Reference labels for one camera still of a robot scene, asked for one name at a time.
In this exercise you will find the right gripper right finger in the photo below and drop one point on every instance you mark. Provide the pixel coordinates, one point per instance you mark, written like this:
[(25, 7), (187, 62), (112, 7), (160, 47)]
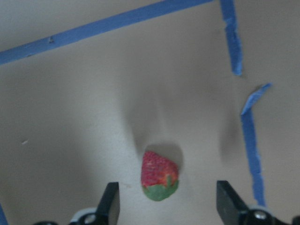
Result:
[(230, 206)]

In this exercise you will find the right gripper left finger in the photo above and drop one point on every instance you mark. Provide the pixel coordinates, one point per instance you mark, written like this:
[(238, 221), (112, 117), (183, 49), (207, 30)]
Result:
[(108, 210)]

